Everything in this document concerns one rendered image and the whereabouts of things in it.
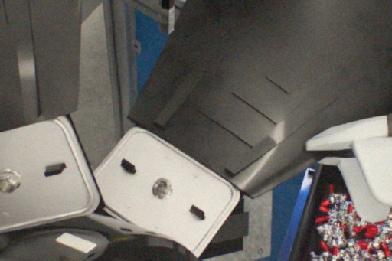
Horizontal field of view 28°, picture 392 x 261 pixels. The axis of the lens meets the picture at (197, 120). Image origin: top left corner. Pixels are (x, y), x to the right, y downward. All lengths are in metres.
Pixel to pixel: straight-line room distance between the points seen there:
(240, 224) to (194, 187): 0.18
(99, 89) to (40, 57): 1.52
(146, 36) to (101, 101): 0.76
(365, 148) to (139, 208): 0.15
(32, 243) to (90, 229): 0.03
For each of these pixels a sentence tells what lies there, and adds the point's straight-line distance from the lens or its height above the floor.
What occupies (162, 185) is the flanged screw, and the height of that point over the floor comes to 1.18.
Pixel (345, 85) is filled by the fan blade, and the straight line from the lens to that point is 0.57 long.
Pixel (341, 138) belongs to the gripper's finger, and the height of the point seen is 1.20.
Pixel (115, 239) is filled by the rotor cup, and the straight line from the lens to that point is 0.42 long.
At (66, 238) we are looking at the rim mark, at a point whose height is 1.25.
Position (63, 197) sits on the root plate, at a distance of 0.44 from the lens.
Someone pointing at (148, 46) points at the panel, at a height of 0.68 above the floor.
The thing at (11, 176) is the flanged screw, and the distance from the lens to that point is 0.44.
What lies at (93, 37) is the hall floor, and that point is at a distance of 2.01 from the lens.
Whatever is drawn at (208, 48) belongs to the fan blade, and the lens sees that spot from 0.55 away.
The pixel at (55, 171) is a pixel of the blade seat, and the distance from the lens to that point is 0.43.
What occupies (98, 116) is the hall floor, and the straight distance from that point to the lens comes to 1.89.
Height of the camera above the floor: 1.65
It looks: 62 degrees down
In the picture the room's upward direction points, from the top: 6 degrees clockwise
